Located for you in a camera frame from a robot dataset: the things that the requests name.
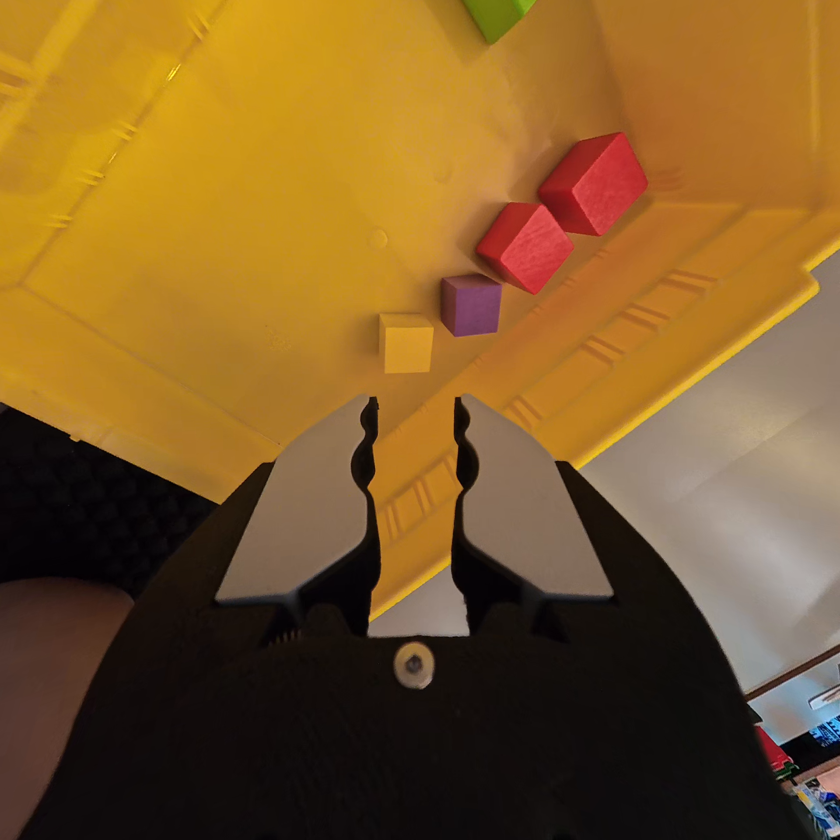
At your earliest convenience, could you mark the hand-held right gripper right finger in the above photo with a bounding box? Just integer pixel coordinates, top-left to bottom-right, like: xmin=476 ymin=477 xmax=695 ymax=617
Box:
xmin=451 ymin=394 xmax=616 ymax=626

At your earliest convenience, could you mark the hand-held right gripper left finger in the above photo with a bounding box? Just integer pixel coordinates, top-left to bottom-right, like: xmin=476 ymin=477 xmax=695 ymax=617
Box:
xmin=215 ymin=394 xmax=383 ymax=627

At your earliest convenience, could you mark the yellow wooden cube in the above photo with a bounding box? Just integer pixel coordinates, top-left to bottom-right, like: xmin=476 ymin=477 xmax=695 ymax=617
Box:
xmin=378 ymin=312 xmax=435 ymax=375

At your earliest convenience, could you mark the purple wooden block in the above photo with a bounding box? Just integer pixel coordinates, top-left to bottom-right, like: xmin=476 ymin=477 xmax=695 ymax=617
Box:
xmin=440 ymin=273 xmax=504 ymax=338

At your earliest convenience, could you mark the red wooden cube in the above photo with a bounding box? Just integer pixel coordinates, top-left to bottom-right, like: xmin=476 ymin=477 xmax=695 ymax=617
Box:
xmin=476 ymin=201 xmax=576 ymax=295

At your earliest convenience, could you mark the yellow plastic bin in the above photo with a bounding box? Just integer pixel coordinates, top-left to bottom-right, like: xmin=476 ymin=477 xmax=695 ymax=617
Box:
xmin=0 ymin=0 xmax=840 ymax=621

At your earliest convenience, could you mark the red wooden block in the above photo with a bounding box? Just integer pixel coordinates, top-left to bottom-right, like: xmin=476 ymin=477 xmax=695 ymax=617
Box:
xmin=538 ymin=131 xmax=649 ymax=237

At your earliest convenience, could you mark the green wooden block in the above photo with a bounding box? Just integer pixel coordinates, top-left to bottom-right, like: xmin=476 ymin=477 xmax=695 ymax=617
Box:
xmin=461 ymin=0 xmax=538 ymax=46

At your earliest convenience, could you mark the person's right forearm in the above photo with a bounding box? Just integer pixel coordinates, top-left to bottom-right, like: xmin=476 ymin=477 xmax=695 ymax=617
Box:
xmin=0 ymin=577 xmax=135 ymax=840

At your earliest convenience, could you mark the black mesh pad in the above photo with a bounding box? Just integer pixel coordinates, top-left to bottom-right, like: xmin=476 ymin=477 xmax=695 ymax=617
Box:
xmin=0 ymin=406 xmax=219 ymax=599

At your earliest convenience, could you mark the small red bin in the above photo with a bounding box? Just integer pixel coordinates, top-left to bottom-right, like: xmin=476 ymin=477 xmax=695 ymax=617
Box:
xmin=755 ymin=725 xmax=795 ymax=775

